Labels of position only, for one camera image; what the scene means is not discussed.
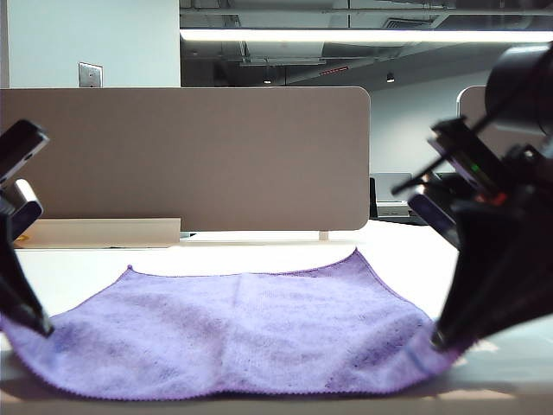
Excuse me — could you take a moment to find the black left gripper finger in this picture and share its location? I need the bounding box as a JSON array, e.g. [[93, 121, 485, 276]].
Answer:
[[0, 277, 49, 338], [0, 210, 55, 339]]

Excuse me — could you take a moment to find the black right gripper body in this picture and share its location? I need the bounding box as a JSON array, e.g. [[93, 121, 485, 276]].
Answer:
[[408, 144, 553, 250]]

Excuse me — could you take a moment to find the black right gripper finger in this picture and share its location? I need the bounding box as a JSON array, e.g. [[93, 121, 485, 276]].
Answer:
[[430, 187, 553, 348], [446, 240, 553, 348]]

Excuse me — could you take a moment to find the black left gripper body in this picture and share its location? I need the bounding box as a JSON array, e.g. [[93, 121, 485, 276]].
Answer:
[[0, 176, 45, 241]]

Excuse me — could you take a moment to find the purple microfiber cloth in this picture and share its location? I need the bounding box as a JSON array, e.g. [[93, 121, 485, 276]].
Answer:
[[0, 245, 466, 398]]

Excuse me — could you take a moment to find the beige cardboard box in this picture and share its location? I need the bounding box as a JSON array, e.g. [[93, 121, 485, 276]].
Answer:
[[12, 217, 182, 250]]

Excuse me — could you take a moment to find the narrow brown desk divider panel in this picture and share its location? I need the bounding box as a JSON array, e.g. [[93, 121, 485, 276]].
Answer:
[[456, 85, 546, 174]]

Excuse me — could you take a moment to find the white background desk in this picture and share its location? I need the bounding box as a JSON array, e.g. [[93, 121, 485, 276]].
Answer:
[[376, 200, 414, 218]]

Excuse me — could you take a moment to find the grey background desk divider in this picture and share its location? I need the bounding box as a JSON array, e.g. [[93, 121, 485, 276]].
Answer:
[[370, 173, 413, 203]]

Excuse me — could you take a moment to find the wide brown desk divider panel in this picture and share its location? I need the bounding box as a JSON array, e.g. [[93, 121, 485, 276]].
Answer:
[[0, 86, 372, 233]]

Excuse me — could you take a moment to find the long linear ceiling light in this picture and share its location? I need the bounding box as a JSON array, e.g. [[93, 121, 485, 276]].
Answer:
[[179, 28, 553, 44]]

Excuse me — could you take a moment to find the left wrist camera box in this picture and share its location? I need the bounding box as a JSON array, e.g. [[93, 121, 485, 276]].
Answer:
[[0, 119, 50, 185]]

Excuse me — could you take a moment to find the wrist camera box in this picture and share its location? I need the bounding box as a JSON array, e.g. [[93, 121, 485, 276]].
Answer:
[[0, 119, 50, 185], [426, 117, 505, 198]]

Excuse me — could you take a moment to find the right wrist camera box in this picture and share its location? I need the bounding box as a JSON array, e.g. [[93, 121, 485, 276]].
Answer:
[[426, 117, 505, 198]]

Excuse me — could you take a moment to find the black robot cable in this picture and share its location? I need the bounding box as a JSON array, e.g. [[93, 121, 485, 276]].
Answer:
[[391, 101, 513, 195]]

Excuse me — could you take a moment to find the metal wall switch plate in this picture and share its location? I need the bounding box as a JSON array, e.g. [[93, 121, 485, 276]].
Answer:
[[78, 61, 105, 89]]

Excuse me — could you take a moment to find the grey ceiling ventilation duct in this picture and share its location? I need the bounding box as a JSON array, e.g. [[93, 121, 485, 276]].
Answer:
[[239, 41, 327, 67]]

